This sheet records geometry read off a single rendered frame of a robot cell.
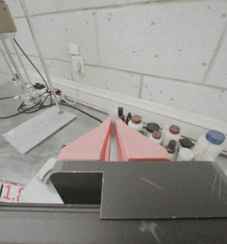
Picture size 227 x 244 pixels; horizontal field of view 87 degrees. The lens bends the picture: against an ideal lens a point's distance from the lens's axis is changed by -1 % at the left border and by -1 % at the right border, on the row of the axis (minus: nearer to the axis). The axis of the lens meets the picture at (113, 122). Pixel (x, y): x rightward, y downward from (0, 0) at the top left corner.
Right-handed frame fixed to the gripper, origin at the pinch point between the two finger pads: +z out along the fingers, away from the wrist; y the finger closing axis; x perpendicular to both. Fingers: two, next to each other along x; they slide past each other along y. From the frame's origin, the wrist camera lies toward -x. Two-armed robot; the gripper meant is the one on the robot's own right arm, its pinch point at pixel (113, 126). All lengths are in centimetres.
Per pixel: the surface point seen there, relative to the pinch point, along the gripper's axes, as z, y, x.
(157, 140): 22.2, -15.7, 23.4
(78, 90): 60, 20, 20
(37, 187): 5.4, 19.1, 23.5
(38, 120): 43, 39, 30
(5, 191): 7.0, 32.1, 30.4
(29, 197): 2.9, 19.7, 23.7
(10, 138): 30, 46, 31
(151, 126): 30.8, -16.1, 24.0
